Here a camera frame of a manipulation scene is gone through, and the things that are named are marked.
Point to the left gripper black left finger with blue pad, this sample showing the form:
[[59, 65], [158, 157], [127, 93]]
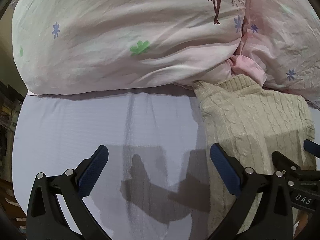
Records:
[[56, 209]]

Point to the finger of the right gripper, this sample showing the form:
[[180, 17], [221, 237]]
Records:
[[286, 166], [312, 148]]

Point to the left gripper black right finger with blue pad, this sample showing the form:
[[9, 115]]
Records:
[[273, 218]]

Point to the beige cable-knit sweater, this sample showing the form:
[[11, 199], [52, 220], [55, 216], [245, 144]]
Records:
[[250, 123]]

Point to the person's right hand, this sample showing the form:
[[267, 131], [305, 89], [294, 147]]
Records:
[[302, 221]]

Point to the lavender bed sheet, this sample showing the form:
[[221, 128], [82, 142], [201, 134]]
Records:
[[155, 184]]

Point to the pink floral duvet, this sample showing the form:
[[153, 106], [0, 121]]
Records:
[[78, 46]]

